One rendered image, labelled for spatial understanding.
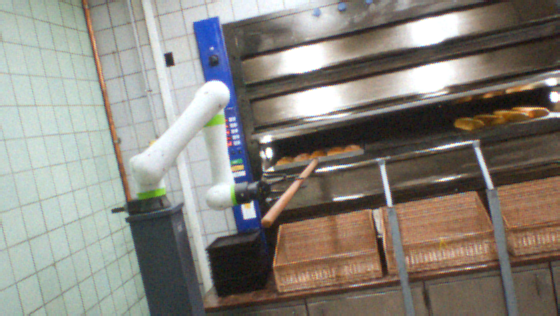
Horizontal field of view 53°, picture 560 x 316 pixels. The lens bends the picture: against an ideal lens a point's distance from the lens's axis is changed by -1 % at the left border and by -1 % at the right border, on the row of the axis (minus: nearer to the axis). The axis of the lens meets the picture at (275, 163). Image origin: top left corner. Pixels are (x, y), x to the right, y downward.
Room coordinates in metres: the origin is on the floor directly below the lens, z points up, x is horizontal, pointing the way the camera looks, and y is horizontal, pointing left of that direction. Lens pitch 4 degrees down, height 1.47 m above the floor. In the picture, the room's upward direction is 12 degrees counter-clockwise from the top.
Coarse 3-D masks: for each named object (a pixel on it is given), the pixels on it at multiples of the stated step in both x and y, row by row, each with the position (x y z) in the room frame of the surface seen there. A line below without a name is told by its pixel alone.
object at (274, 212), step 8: (312, 168) 2.84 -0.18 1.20; (304, 176) 2.48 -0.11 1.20; (296, 184) 2.21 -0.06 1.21; (288, 192) 2.01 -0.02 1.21; (280, 200) 1.84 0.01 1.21; (288, 200) 1.92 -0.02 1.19; (272, 208) 1.70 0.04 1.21; (280, 208) 1.74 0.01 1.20; (272, 216) 1.60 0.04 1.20; (264, 224) 1.56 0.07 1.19
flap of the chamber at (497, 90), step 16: (528, 80) 2.97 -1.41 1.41; (544, 80) 2.96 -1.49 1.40; (448, 96) 3.05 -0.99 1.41; (464, 96) 3.04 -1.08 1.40; (480, 96) 3.12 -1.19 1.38; (368, 112) 3.13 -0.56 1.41; (384, 112) 3.11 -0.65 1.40; (400, 112) 3.19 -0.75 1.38; (288, 128) 3.21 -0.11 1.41; (304, 128) 3.19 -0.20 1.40; (320, 128) 3.27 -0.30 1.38
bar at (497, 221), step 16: (464, 144) 2.82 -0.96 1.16; (480, 144) 2.81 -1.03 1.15; (368, 160) 2.91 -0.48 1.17; (384, 160) 2.89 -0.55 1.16; (480, 160) 2.74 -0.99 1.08; (384, 176) 2.83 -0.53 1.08; (496, 192) 2.59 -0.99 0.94; (496, 208) 2.59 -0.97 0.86; (496, 224) 2.59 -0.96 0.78; (400, 240) 2.67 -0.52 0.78; (496, 240) 2.61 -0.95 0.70; (400, 256) 2.67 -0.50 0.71; (400, 272) 2.68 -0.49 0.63; (512, 288) 2.59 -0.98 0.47; (512, 304) 2.59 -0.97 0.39
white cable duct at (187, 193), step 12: (144, 0) 3.46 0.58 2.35; (144, 12) 3.46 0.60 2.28; (156, 36) 3.46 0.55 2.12; (156, 48) 3.46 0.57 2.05; (156, 60) 3.46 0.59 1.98; (168, 96) 3.46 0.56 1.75; (168, 108) 3.46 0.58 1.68; (168, 120) 3.46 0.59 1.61; (180, 156) 3.46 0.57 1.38; (180, 168) 3.46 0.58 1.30; (192, 204) 3.45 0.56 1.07; (192, 216) 3.46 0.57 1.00; (192, 228) 3.46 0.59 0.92; (204, 252) 3.46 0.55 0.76; (204, 264) 3.46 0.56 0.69; (204, 276) 3.46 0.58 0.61; (204, 288) 3.46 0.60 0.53
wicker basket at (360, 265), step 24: (336, 216) 3.29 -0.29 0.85; (360, 216) 3.26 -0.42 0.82; (288, 240) 3.32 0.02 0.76; (312, 240) 3.29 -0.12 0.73; (336, 240) 3.26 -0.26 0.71; (360, 240) 3.23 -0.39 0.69; (288, 264) 2.87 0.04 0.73; (312, 264) 2.85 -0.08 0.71; (336, 264) 3.19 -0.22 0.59; (360, 264) 2.82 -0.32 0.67; (288, 288) 2.88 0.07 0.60
